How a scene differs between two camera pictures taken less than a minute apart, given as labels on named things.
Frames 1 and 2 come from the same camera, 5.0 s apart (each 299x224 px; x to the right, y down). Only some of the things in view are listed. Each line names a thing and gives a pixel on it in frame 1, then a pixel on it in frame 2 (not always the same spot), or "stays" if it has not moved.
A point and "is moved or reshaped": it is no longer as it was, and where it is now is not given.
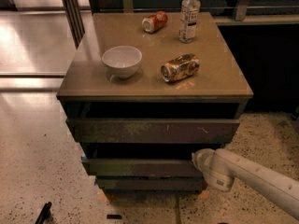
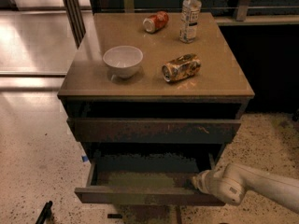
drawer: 143,167 is moved or reshaped
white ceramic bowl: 122,61 stays
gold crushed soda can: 184,66 stays
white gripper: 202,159 -> 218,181
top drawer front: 152,130 stays
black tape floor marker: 114,217 stays
